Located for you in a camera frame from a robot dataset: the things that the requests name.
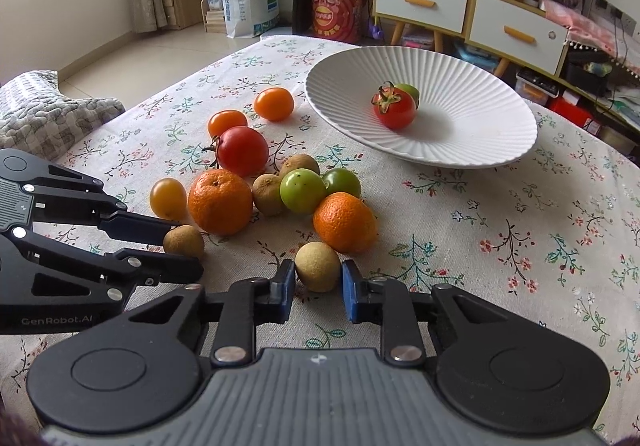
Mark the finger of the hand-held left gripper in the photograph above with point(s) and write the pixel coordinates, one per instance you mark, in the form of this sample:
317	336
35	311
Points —
165	268
145	228

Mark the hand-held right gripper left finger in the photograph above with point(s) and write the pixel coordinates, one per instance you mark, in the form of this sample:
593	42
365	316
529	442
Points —
286	291

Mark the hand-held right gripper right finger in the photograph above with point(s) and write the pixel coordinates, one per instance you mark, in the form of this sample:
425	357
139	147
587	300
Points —
350	293

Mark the brown longan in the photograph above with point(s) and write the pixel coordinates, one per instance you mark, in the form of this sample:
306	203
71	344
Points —
183	241
299	163

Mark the yellow cherry tomato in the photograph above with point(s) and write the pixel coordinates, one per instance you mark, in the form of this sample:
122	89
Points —
168	198

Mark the brown kiwi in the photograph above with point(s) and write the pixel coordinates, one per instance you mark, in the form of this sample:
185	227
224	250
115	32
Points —
269	194
317	266

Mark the small orange mandarin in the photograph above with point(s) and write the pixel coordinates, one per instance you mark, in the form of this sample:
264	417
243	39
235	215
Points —
345	222

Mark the large orange mandarin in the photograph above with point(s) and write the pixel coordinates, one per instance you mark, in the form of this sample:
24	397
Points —
220	201

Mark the green lime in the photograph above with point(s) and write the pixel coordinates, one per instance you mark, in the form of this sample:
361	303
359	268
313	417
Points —
345	181
302	191

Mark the large red tomato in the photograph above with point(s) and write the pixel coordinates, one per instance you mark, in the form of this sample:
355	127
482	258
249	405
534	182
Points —
242	151

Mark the orange cherry tomato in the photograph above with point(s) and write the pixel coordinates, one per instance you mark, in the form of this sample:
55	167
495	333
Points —
227	121
273	104

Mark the white ribbed plate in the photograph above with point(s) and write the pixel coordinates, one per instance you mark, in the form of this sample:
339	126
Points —
450	101

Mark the floral tablecloth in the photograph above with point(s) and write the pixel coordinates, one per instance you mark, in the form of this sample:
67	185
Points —
475	251

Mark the grey quilted cushion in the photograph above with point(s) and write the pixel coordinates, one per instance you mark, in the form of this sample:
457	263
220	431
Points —
35	101

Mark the red tomato with green stem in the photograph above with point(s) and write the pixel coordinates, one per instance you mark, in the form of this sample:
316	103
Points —
395	108

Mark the green plum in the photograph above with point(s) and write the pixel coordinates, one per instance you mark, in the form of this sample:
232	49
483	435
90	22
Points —
409	90

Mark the white paper bag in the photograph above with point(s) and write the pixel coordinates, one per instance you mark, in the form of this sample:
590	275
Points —
247	8

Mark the clear storage box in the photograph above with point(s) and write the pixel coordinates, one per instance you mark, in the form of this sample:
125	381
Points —
417	38

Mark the blue storage box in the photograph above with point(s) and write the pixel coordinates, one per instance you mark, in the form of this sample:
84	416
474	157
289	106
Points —
480	58

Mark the black upright panel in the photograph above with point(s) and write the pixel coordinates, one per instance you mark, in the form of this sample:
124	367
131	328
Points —
300	1

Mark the red bucket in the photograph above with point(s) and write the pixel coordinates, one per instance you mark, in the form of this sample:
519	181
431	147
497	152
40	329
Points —
332	13

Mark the low wooden cabinet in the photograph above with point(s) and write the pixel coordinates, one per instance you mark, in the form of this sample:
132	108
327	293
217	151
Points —
560	61

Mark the black storage box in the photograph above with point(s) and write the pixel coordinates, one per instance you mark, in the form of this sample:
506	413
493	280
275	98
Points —
585	73

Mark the pink cloth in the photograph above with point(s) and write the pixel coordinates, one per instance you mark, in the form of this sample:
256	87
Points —
585	23

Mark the power strip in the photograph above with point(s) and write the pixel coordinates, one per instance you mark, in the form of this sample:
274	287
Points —
607	6

